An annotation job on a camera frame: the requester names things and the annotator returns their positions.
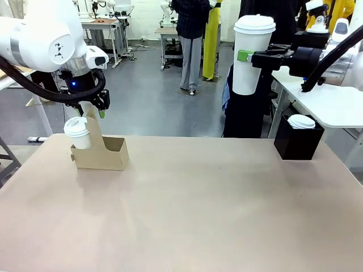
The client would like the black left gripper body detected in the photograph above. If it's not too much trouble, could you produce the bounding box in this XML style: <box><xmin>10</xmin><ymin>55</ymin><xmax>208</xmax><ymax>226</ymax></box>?
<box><xmin>61</xmin><ymin>70</ymin><xmax>99</xmax><ymax>105</ymax></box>

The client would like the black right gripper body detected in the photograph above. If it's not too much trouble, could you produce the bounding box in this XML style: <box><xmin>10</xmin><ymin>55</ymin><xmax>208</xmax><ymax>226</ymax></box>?
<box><xmin>288</xmin><ymin>46</ymin><xmax>324</xmax><ymax>78</ymax></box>

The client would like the tall white lidded cup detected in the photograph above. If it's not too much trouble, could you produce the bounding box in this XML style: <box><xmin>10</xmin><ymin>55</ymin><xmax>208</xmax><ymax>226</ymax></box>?
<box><xmin>233</xmin><ymin>14</ymin><xmax>277</xmax><ymax>96</ymax></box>

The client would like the brown cardboard cup carrier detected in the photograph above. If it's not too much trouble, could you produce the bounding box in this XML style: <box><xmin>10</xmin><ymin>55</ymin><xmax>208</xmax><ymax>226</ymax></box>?
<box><xmin>70</xmin><ymin>106</ymin><xmax>130</xmax><ymax>172</ymax></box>

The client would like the small white lidded cup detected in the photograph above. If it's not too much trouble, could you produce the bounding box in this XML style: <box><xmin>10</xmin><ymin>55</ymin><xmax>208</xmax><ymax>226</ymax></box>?
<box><xmin>63</xmin><ymin>116</ymin><xmax>93</xmax><ymax>150</ymax></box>

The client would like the blue jacket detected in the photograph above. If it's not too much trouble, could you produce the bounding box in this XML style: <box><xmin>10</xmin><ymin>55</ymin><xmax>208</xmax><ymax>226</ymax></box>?
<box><xmin>221</xmin><ymin>66</ymin><xmax>235</xmax><ymax>112</ymax></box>

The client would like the large white table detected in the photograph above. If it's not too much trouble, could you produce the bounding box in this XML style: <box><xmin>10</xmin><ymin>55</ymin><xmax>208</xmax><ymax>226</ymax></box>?
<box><xmin>268</xmin><ymin>66</ymin><xmax>363</xmax><ymax>171</ymax></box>

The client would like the yellow apron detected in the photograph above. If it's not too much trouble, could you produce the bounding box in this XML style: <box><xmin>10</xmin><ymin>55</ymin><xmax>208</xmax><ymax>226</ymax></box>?
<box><xmin>201</xmin><ymin>0</ymin><xmax>222</xmax><ymax>82</ymax></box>

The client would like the person in yellow coat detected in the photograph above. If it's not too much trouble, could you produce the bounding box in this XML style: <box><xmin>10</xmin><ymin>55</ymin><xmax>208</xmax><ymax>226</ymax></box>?
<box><xmin>305</xmin><ymin>0</ymin><xmax>356</xmax><ymax>31</ymax></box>

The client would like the background desk with brown mat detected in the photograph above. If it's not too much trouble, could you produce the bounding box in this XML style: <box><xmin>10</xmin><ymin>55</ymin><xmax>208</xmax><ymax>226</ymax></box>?
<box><xmin>79</xmin><ymin>18</ymin><xmax>127</xmax><ymax>69</ymax></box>

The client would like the person in black hoodie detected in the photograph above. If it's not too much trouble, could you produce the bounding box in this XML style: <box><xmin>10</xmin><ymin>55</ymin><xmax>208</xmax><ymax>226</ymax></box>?
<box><xmin>222</xmin><ymin>0</ymin><xmax>299</xmax><ymax>139</ymax></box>

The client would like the person in dark plaid shirt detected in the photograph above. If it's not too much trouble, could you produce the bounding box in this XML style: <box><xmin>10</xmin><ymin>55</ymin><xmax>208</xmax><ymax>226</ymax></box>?
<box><xmin>171</xmin><ymin>0</ymin><xmax>212</xmax><ymax>96</ymax></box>

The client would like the black square box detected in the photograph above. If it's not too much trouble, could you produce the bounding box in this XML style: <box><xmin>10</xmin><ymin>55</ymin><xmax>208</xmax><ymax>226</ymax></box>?
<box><xmin>273</xmin><ymin>114</ymin><xmax>325</xmax><ymax>162</ymax></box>

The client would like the background small white desk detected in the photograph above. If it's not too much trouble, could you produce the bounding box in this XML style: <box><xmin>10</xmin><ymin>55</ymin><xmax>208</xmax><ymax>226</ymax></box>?
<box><xmin>155</xmin><ymin>26</ymin><xmax>184</xmax><ymax>71</ymax></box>

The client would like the black sleeved left arm cable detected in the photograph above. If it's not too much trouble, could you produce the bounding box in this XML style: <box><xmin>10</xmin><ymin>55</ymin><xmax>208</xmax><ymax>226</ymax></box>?
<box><xmin>0</xmin><ymin>55</ymin><xmax>107</xmax><ymax>105</ymax></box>

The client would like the black metal frame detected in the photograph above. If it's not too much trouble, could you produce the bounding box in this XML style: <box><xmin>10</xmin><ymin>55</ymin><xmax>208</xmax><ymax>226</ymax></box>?
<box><xmin>0</xmin><ymin>135</ymin><xmax>23</xmax><ymax>188</ymax></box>

